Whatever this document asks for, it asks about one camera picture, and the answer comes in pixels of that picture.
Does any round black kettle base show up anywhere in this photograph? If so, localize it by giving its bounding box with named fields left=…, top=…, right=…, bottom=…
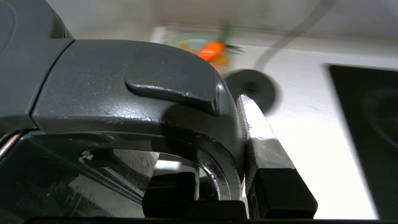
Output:
left=224, top=69, right=280, bottom=114

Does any black electric kettle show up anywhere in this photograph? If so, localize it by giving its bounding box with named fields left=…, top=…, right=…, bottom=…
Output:
left=0, top=0, right=246, bottom=218

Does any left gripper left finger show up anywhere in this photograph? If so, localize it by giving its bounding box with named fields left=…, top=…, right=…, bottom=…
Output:
left=142, top=152, right=200, bottom=218

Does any orange carrot toy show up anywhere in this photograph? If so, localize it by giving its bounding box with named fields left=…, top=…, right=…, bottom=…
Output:
left=196, top=41, right=229, bottom=64

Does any grey power cord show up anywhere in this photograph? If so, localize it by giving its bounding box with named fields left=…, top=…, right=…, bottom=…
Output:
left=253, top=0, right=338, bottom=71

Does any black induction cooktop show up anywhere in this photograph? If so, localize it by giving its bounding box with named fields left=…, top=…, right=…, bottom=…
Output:
left=326, top=64, right=398, bottom=221

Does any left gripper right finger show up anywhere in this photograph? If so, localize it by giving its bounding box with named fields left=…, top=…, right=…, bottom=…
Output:
left=237, top=94, right=318, bottom=219

